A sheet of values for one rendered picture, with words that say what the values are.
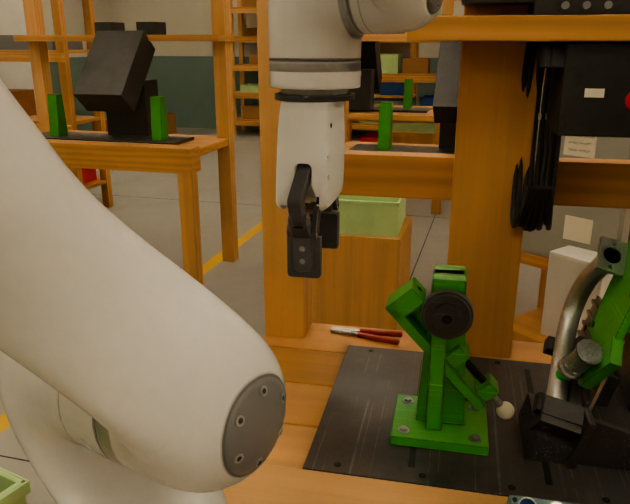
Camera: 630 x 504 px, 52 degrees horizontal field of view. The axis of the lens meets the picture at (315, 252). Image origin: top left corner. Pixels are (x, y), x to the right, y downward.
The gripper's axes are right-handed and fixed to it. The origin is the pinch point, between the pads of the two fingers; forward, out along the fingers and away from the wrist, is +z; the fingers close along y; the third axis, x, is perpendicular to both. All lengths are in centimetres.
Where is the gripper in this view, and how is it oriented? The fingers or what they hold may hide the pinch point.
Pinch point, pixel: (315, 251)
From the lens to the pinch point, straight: 64.9
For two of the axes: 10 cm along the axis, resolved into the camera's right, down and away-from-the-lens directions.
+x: 9.8, 0.7, -2.0
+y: -2.1, 3.0, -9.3
